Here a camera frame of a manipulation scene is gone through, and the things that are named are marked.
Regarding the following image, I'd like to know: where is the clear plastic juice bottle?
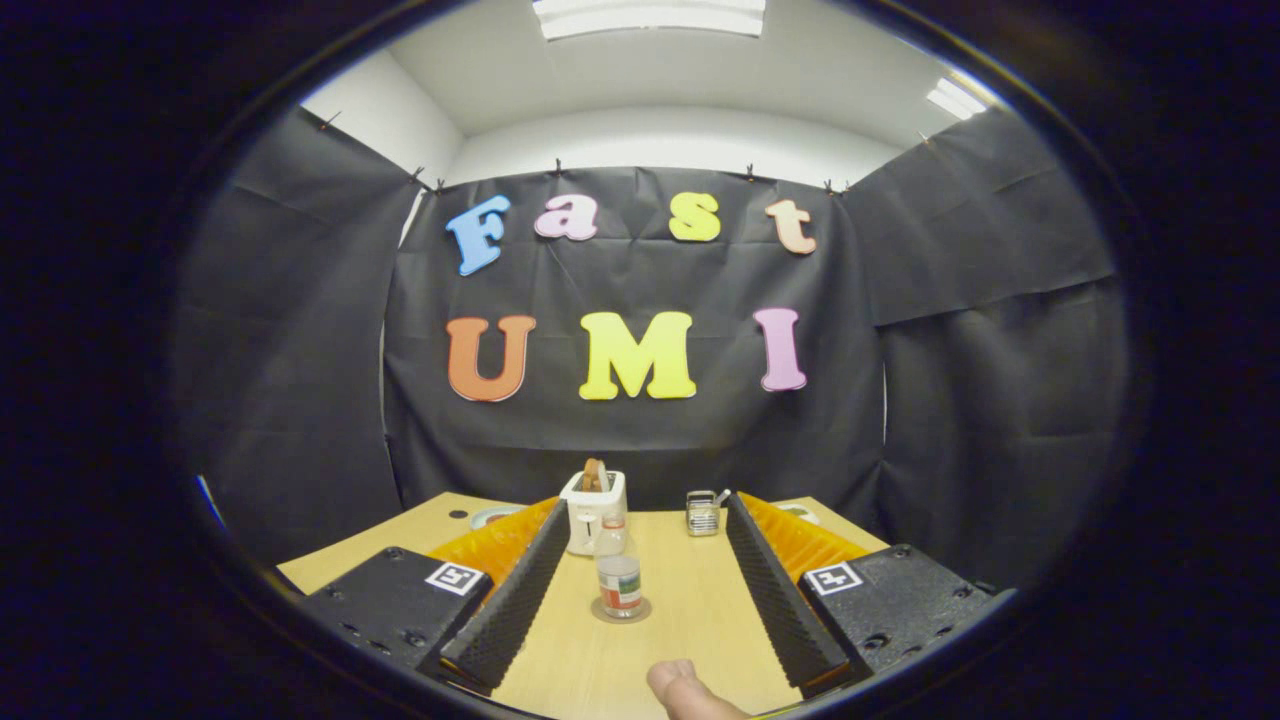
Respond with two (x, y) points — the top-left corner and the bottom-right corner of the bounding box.
(594, 512), (644, 618)

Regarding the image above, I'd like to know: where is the wooden table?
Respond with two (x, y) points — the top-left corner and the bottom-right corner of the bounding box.
(278, 492), (891, 719)

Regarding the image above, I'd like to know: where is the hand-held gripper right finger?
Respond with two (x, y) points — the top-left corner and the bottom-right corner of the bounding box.
(725, 490), (1019, 698)

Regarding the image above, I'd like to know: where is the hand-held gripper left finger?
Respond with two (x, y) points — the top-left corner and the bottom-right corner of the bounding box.
(295, 495), (573, 698)

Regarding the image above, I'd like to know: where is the large ceiling light panel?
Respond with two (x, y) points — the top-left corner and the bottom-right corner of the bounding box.
(532, 0), (767, 41)

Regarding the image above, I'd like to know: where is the white toaster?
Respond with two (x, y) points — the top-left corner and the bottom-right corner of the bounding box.
(559, 470), (628, 557)

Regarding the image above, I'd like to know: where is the small ceiling light panel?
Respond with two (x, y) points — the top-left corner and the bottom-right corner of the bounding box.
(926, 78), (991, 121)

